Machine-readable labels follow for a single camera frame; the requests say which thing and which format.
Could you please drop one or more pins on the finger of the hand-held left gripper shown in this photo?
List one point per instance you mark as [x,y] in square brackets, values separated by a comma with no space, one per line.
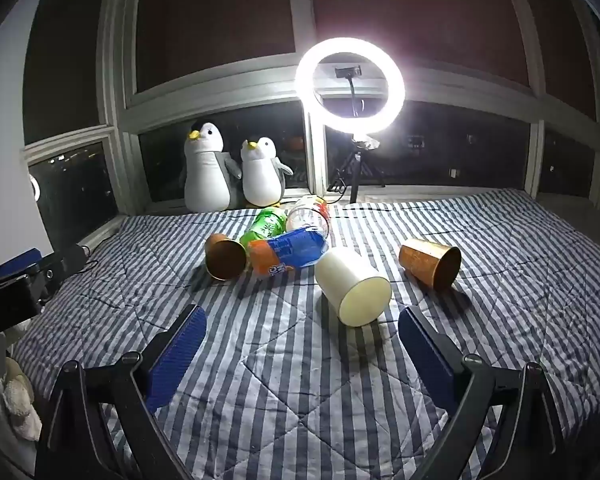
[65,262]
[15,262]

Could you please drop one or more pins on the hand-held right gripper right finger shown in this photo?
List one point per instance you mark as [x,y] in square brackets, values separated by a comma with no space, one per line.
[425,355]

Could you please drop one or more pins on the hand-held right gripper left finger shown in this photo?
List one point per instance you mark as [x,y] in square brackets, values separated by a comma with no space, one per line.
[177,355]

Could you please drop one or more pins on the white cup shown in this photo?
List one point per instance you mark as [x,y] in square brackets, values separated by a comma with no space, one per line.
[347,285]

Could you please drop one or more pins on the brown cup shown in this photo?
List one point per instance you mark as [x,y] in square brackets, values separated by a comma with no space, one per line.
[427,260]
[225,260]

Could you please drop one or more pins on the clear cup with red print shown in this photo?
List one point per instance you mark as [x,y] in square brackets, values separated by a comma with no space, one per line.
[307,215]

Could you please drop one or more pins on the cream plush toy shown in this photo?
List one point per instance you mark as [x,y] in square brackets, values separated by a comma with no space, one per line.
[15,400]

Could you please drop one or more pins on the striped blanket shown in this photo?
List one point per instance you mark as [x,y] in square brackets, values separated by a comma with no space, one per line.
[290,385]

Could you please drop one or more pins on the blue orange snack bag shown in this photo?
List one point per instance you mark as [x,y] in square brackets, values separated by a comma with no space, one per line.
[290,252]

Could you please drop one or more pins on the green snack bag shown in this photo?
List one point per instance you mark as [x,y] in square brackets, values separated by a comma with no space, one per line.
[265,225]

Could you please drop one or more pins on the large penguin plush toy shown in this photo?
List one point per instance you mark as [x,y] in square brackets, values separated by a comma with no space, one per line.
[207,175]

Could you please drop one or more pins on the small penguin plush toy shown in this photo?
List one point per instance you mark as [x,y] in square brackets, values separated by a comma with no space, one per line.
[261,180]

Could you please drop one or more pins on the black tripod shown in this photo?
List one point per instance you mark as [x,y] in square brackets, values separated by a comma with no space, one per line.
[355,170]

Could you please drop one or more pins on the black phone holder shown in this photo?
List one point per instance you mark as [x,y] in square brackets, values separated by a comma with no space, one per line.
[349,72]

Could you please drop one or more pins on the white window frame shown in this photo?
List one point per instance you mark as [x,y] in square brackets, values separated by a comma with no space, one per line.
[230,85]

